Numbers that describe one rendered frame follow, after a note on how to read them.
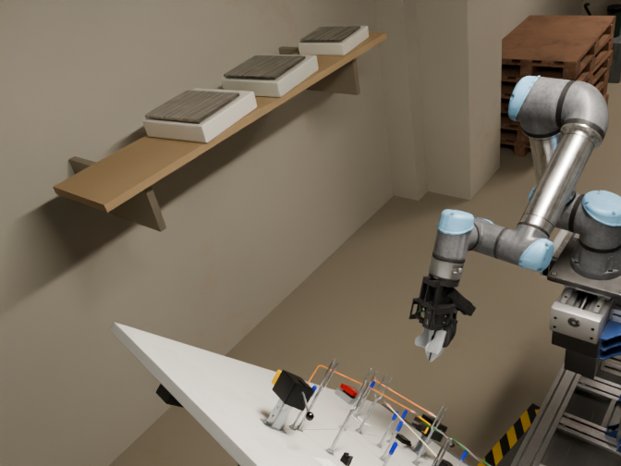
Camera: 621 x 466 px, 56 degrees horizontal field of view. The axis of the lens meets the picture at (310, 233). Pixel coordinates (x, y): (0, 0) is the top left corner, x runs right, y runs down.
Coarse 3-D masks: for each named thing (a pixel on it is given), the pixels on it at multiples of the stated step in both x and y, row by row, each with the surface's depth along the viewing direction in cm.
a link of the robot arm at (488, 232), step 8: (480, 224) 136; (488, 224) 136; (480, 232) 134; (488, 232) 134; (496, 232) 133; (480, 240) 135; (488, 240) 133; (472, 248) 135; (480, 248) 136; (488, 248) 134
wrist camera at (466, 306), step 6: (450, 288) 134; (450, 294) 134; (456, 294) 134; (456, 300) 135; (462, 300) 136; (468, 300) 137; (462, 306) 137; (468, 306) 138; (462, 312) 139; (468, 312) 138
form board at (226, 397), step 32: (160, 352) 105; (192, 352) 118; (192, 384) 97; (224, 384) 108; (256, 384) 121; (224, 416) 90; (256, 416) 99; (288, 416) 110; (320, 416) 124; (384, 416) 166; (224, 448) 82; (256, 448) 84; (288, 448) 92; (320, 448) 101; (352, 448) 113; (384, 448) 127
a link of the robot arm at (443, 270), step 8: (432, 256) 136; (432, 264) 133; (440, 264) 131; (448, 264) 130; (456, 264) 130; (432, 272) 132; (440, 272) 131; (448, 272) 130; (456, 272) 131; (448, 280) 131; (456, 280) 132
